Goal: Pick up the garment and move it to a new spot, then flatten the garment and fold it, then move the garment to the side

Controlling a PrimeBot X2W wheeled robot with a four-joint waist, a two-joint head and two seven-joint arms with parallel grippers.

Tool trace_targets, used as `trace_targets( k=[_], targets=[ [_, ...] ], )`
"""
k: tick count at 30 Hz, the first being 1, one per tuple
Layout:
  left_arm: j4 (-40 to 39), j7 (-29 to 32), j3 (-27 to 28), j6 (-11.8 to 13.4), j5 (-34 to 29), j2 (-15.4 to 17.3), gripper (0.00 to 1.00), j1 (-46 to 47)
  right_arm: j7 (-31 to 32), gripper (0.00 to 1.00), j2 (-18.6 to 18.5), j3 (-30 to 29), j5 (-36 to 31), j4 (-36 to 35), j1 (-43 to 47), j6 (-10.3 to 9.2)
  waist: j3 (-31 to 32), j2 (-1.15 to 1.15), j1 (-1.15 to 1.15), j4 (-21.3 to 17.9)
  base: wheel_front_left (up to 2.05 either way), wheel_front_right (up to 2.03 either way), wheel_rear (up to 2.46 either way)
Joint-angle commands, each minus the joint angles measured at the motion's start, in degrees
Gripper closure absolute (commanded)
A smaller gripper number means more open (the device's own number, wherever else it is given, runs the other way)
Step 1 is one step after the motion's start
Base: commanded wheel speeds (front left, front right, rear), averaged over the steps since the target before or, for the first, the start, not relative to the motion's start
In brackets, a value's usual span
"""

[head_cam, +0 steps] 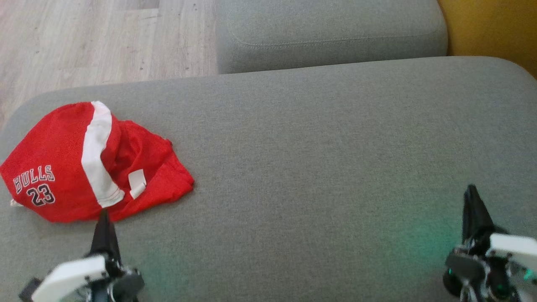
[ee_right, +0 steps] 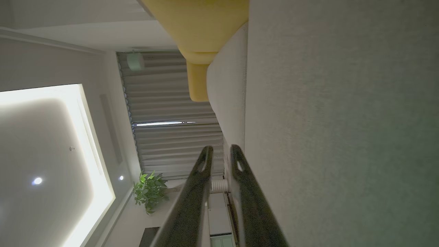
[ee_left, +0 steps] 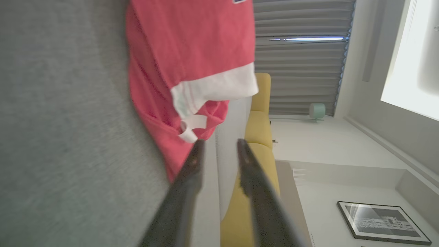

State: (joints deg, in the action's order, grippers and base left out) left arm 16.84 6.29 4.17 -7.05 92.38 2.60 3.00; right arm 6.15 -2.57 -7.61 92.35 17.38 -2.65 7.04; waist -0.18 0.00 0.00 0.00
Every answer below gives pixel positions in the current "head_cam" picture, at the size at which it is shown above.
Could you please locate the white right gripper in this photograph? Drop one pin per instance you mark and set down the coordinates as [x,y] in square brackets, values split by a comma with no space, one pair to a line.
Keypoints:
[514,251]

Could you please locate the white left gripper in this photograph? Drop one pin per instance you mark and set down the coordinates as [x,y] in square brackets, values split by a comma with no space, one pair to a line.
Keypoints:
[71,277]

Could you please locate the red basketball shorts white stripe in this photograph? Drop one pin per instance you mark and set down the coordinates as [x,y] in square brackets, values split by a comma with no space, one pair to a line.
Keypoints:
[50,147]

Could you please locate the large grey sofa seat cushion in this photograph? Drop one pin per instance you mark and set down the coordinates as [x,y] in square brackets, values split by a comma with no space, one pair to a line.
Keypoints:
[319,167]

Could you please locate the yellow upholstered cushion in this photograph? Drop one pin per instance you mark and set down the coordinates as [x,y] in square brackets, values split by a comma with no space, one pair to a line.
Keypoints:
[495,29]

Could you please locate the small grey sofa cushion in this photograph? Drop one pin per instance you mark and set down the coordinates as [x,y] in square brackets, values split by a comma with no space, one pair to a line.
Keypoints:
[327,29]

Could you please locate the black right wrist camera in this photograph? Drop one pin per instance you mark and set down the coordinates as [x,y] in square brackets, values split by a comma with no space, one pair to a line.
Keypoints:
[463,268]

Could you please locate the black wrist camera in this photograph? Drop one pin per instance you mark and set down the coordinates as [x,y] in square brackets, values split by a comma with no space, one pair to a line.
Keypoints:
[463,268]
[128,285]

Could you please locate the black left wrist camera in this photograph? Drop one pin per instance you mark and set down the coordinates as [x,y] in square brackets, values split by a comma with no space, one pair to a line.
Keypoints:
[128,285]

